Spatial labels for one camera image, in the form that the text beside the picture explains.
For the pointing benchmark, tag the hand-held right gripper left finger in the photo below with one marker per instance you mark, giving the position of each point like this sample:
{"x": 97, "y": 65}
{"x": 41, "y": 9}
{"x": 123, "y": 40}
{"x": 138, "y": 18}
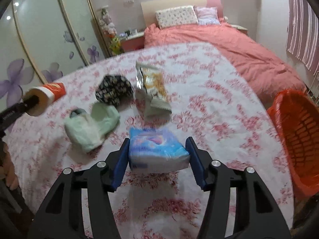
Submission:
{"x": 122, "y": 159}

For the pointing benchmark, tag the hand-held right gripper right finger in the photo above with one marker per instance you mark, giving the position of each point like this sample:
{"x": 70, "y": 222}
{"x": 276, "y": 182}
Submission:
{"x": 197, "y": 161}

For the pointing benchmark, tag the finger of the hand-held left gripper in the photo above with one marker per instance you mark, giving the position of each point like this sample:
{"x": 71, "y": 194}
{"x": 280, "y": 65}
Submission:
{"x": 31, "y": 101}

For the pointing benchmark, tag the paper cup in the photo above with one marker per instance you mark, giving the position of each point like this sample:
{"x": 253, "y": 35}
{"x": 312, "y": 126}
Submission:
{"x": 51, "y": 93}

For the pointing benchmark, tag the blue tissue pack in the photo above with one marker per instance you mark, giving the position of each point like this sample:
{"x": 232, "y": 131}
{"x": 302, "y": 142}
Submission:
{"x": 157, "y": 149}

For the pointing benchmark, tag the orange plastic basket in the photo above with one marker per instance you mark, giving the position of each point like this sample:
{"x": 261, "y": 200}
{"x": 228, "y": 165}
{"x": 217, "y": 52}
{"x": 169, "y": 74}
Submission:
{"x": 299, "y": 134}

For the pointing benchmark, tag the person's left hand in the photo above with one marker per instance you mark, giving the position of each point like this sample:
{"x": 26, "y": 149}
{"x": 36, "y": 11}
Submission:
{"x": 11, "y": 176}

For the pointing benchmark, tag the light green cloth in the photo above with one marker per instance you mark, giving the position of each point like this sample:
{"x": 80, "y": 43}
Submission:
{"x": 92, "y": 127}

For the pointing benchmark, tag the pink floral tablecloth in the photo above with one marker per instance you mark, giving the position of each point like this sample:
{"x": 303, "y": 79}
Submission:
{"x": 211, "y": 109}

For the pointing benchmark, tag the black floral scrunchie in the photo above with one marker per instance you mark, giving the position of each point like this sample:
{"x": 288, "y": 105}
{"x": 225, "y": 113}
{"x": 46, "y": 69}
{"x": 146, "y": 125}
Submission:
{"x": 113, "y": 92}

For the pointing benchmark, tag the wardrobe with purple flowers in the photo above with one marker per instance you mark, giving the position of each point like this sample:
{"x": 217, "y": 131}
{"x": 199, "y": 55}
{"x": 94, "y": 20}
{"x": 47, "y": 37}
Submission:
{"x": 44, "y": 34}

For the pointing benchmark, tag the silver snack bag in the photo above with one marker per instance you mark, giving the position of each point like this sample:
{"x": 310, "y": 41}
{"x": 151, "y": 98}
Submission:
{"x": 152, "y": 87}

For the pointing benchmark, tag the column of plush toys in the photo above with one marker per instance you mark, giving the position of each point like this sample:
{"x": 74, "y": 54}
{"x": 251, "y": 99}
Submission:
{"x": 111, "y": 29}

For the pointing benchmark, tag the pink nightstand with items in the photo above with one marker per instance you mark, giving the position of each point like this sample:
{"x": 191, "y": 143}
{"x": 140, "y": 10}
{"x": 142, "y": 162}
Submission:
{"x": 132, "y": 43}

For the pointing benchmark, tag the pink bed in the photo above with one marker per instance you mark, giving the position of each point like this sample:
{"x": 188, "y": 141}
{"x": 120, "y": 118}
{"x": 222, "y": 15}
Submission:
{"x": 224, "y": 47}

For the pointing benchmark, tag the bare pink nightstand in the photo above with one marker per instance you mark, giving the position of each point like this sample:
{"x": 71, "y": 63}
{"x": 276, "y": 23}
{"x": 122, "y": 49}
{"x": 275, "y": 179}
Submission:
{"x": 239, "y": 28}

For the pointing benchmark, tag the pink striped pillow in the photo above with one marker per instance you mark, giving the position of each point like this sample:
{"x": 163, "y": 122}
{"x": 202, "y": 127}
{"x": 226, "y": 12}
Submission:
{"x": 206, "y": 16}

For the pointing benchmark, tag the floral pillow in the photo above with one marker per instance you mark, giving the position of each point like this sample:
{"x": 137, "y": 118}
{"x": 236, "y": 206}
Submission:
{"x": 175, "y": 16}

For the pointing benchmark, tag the cream and pink headboard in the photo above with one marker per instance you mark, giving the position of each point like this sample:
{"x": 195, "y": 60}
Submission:
{"x": 174, "y": 2}

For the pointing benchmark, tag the pink striped curtain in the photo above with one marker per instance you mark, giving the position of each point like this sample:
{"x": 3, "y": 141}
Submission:
{"x": 301, "y": 29}

